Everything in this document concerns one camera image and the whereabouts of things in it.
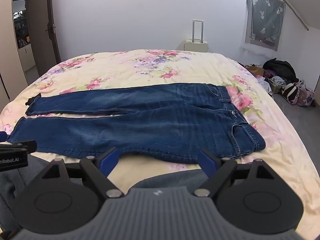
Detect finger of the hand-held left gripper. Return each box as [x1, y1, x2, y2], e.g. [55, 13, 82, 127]
[0, 131, 37, 153]

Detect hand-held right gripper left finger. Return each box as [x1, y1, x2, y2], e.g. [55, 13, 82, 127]
[41, 147, 124, 198]

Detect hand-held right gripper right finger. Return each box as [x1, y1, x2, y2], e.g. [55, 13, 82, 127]
[194, 148, 278, 198]

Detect blue denim pants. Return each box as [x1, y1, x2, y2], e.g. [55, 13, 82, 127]
[7, 83, 266, 165]

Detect person's blue-grey clothing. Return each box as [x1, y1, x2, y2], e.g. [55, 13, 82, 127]
[0, 154, 210, 233]

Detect small dark cloth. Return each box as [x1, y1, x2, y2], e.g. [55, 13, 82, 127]
[26, 93, 42, 106]

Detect floral bedspread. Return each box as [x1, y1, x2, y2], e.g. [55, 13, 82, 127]
[0, 49, 319, 227]

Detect pile of clothes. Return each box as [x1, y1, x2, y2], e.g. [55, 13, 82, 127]
[244, 64, 287, 97]

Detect beige wardrobe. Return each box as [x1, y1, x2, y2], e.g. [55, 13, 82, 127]
[0, 0, 28, 103]

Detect striped bag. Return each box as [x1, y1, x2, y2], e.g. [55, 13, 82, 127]
[280, 80, 316, 106]

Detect cream suitcase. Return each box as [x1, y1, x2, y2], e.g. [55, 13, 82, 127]
[184, 19, 209, 53]

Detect brown door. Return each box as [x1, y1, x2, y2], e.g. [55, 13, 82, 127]
[26, 0, 62, 77]

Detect black jacket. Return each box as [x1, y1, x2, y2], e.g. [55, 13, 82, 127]
[262, 58, 300, 83]

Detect dark shelf with items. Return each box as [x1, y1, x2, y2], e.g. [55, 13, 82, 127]
[12, 0, 32, 51]

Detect white lace curtain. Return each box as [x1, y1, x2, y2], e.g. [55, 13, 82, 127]
[240, 0, 278, 52]

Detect grey printed curtain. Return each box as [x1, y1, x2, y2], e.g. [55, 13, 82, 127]
[246, 0, 286, 51]

